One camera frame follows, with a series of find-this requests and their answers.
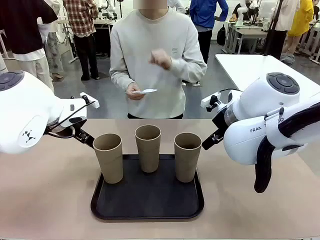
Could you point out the person's left forearm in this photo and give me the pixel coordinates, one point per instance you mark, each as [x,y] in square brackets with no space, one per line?
[190,71]

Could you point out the table with white legs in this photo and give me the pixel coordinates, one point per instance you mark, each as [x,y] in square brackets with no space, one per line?
[62,22]

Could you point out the white lace paper coaster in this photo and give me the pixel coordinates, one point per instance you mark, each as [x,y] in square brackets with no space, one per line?
[150,90]

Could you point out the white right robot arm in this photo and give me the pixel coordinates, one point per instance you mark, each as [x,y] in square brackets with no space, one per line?
[255,95]

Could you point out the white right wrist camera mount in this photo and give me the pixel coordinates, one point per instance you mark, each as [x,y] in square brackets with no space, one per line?
[208,100]

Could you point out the person in white shirt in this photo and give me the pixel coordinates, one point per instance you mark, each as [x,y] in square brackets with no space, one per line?
[178,6]

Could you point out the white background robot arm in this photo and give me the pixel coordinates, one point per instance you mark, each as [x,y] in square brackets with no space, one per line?
[241,12]
[108,7]

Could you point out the black plastic tray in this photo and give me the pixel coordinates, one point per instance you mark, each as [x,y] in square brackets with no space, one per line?
[150,197]

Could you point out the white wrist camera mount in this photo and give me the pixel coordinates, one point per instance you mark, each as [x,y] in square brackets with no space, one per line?
[85,96]
[208,100]

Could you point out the person in patterned skirt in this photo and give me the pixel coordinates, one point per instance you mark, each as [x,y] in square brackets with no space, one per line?
[53,50]

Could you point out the person in plaid shirt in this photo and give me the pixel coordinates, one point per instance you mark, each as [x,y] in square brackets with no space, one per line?
[80,17]

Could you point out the person's right forearm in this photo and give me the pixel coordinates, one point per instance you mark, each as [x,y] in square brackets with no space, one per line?
[120,81]

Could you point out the white air purifier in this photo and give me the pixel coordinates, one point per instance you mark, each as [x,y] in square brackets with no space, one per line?
[2,65]

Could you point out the tall beige cup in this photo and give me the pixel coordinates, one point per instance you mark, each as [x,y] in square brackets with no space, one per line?
[110,162]
[186,162]
[148,152]

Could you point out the person in black top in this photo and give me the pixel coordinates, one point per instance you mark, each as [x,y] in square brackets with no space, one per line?
[22,25]

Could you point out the person in grey sweatshirt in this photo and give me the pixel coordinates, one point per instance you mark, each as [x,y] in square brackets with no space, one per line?
[150,32]

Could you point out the black hanging bag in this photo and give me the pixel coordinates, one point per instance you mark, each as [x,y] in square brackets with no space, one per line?
[221,36]

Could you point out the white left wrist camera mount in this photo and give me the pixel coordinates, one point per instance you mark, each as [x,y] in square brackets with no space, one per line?
[85,96]

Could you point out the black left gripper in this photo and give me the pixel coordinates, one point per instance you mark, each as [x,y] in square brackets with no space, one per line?
[77,120]

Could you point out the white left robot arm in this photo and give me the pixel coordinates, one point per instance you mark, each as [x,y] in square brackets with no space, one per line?
[25,107]

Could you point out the person in blue jacket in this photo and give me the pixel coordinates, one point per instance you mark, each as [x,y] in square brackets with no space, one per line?
[205,12]

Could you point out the person in cream top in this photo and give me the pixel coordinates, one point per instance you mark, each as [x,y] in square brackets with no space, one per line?
[285,15]

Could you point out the person in yellow clothes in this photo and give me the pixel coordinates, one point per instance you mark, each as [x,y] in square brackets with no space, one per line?
[302,17]

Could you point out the grey crumpled cloth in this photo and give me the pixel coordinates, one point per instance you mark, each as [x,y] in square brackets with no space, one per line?
[287,59]

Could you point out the black tripod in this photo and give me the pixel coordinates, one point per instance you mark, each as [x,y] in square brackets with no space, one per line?
[275,22]

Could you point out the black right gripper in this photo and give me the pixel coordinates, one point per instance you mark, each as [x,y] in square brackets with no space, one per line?
[220,121]

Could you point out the person's right hand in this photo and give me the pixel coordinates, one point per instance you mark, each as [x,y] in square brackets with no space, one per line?
[133,93]

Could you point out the person's left hand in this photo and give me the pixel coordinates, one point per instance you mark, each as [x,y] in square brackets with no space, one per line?
[161,58]

